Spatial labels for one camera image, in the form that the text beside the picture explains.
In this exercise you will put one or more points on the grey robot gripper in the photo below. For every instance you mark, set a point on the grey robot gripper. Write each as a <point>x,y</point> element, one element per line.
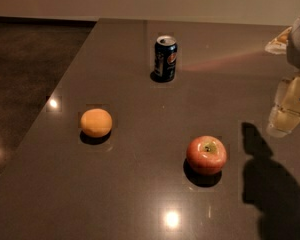
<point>286,111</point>

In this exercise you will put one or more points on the orange fruit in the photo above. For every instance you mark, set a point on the orange fruit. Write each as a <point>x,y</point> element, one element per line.
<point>96,123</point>

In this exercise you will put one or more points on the red apple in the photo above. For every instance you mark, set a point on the red apple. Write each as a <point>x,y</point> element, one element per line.
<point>206,155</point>

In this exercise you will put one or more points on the dark blue soda can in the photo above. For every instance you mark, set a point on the dark blue soda can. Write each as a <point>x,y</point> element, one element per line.
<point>165,58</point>

